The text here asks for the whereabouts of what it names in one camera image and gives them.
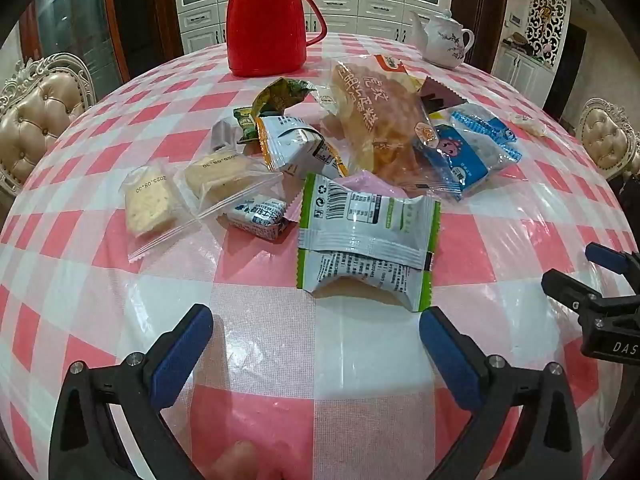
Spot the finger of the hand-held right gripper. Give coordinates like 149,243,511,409
585,242,640,282
542,268,640,313

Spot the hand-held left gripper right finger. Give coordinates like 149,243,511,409
419,306,583,480

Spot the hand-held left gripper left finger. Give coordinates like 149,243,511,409
49,303,216,480

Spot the clear cracker packet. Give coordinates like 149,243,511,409
124,159,193,263
174,149,286,221

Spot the blue white milk candy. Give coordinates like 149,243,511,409
224,197,292,242

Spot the green snack packet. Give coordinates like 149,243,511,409
251,77,315,117

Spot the beige tufted carved chair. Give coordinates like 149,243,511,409
579,97,640,181
0,52,96,197

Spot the pink checkered tablecloth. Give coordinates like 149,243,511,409
0,32,640,480

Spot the white green-edged snack packet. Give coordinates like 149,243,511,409
296,172,442,314

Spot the small white candy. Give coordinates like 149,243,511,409
510,112,549,139

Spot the blue white striped packet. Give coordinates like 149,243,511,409
449,104,524,181

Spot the blue cartoon snack packet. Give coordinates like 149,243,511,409
413,121,490,202

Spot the pink snack packet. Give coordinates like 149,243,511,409
344,170,407,197

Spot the low white cabinet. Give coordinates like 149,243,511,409
492,42,556,107

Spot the small brown silver packet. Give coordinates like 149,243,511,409
211,117,242,155

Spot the dark brown snack packet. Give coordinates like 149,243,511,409
417,77,465,117

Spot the small green candy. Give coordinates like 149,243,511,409
232,107,259,145

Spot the orange-yellow and white snack packet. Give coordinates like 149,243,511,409
256,114,349,179

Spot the large clear cake packet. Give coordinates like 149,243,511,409
331,55,437,197

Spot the white carved lattice screen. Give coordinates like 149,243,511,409
527,0,572,68

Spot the white floral teapot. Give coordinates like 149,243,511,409
409,8,475,71

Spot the dark wooden door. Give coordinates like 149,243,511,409
450,0,511,67

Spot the red thermos jug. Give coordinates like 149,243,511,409
226,0,328,78

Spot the glass door with wooden frame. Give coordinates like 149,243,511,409
20,0,183,102

